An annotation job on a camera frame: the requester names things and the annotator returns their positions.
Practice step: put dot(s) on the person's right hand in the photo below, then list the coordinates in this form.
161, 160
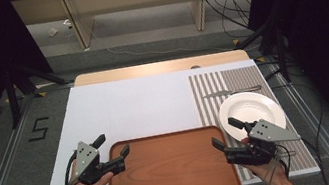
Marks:
272, 172

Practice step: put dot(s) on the brown wooden tray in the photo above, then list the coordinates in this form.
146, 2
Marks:
173, 175

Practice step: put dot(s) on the white plate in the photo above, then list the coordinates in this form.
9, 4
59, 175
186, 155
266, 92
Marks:
253, 108

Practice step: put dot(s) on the striped grey placemat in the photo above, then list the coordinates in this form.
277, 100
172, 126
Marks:
213, 111

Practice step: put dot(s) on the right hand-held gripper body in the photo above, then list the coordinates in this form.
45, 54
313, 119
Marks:
269, 133

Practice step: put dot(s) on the silver table knife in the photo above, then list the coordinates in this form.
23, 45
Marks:
220, 93

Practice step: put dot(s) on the white foam board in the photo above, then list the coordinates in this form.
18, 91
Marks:
135, 111

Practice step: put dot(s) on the light wooden table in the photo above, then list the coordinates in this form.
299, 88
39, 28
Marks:
148, 69

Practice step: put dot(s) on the black metal stand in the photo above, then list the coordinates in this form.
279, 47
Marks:
13, 97
280, 49

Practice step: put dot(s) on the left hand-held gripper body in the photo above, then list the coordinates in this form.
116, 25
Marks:
86, 156

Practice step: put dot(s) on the small white floor object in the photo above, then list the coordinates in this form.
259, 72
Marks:
52, 32

